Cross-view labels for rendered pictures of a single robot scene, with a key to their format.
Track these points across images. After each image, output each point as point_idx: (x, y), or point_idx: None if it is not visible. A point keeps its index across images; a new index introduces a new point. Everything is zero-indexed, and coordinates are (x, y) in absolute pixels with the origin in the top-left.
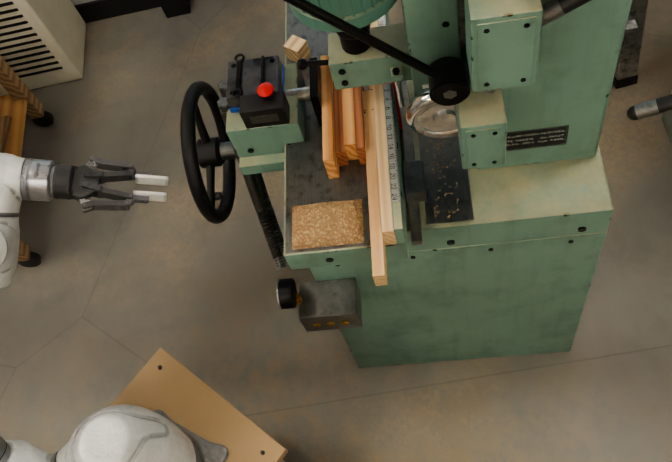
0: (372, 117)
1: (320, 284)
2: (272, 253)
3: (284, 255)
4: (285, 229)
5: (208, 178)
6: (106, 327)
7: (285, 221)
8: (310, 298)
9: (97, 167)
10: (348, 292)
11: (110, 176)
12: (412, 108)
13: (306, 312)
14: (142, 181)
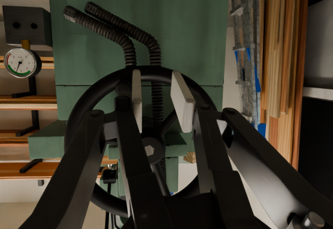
0: None
1: (50, 47)
2: (80, 22)
3: (30, 158)
4: (51, 157)
5: (114, 145)
6: None
7: (57, 157)
8: (32, 46)
9: (302, 208)
10: (49, 50)
11: (199, 182)
12: (109, 168)
13: (16, 45)
14: (181, 105)
